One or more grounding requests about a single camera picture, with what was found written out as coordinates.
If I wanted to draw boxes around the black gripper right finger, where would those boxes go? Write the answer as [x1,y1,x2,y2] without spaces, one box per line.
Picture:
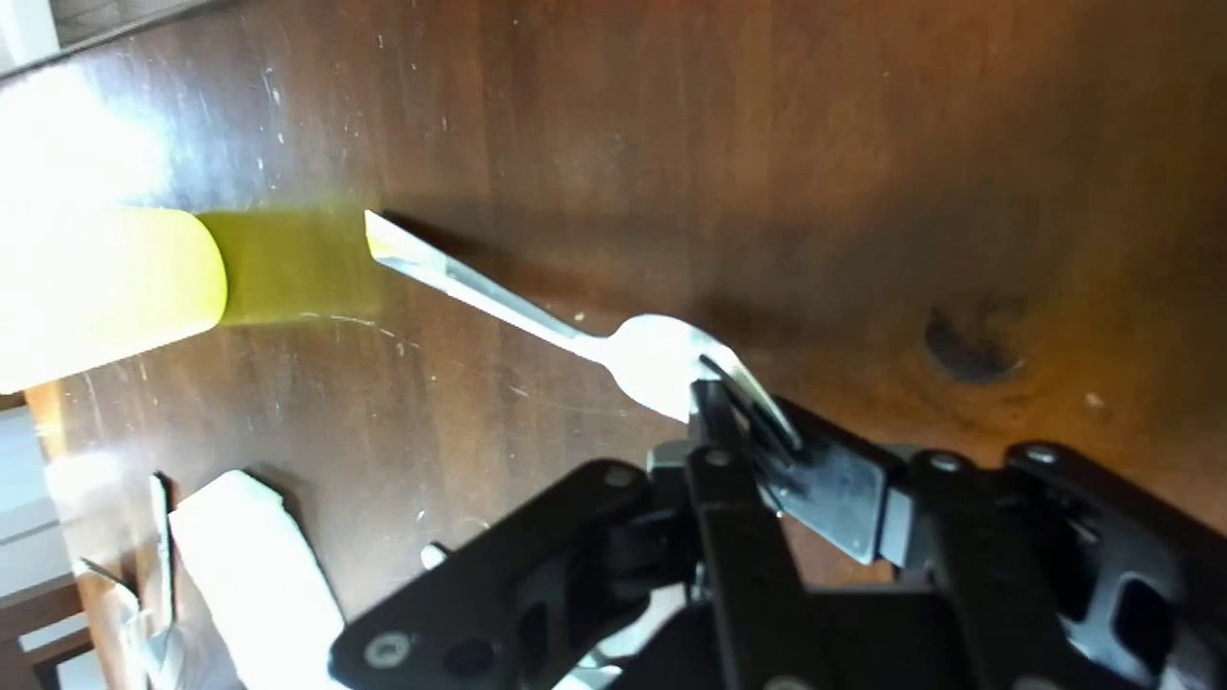
[731,369,1227,690]

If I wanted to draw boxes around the translucent green plastic cup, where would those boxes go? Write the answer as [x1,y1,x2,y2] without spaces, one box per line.
[0,202,235,394]

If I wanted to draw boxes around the white flat object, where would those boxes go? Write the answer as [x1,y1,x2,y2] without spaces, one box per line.
[169,467,353,690]

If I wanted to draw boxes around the silver metal fork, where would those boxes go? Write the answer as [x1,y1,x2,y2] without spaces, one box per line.
[362,209,809,459]

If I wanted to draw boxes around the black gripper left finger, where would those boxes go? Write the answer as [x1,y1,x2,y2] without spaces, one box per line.
[325,381,823,690]

